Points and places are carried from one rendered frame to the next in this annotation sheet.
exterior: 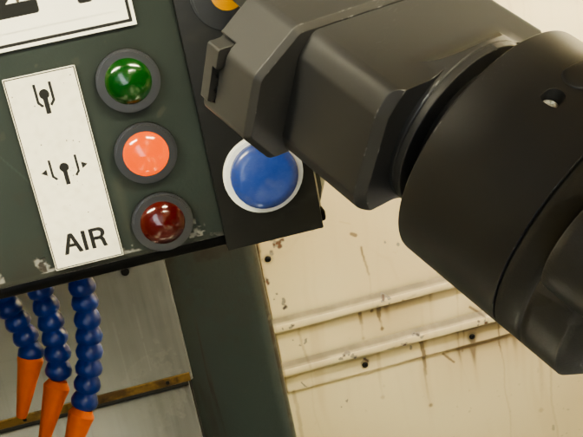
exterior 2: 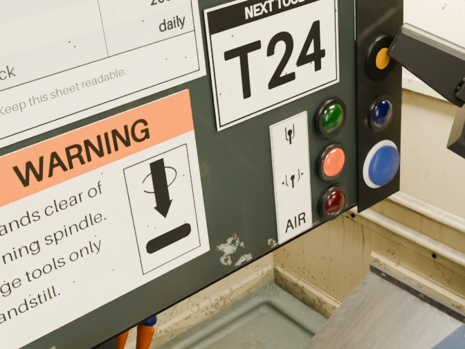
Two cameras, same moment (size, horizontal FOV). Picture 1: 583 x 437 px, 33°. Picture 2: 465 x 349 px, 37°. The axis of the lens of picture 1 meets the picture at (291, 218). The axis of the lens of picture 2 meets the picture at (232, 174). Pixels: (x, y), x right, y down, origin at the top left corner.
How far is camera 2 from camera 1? 0.34 m
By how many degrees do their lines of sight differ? 27
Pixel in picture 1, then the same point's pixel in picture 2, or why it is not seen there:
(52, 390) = not seen: hidden behind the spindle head
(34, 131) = (281, 157)
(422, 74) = not seen: outside the picture
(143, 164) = (335, 169)
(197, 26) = (365, 79)
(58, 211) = (286, 206)
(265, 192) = (386, 176)
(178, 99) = (349, 125)
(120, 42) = (328, 93)
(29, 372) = not seen: hidden behind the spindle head
